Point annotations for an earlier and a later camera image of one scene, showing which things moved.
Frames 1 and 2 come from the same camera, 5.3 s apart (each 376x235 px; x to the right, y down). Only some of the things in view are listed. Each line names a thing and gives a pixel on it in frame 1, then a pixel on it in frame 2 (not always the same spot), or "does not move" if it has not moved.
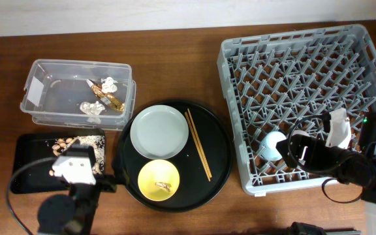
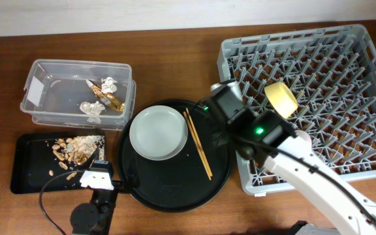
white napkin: [93, 109] does not move
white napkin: [108, 85] does not move
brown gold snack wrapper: [106, 98] does not move
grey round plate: [159, 132] does not move
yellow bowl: [158, 180] -> [281, 99]
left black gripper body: [106, 182] -> [124, 186]
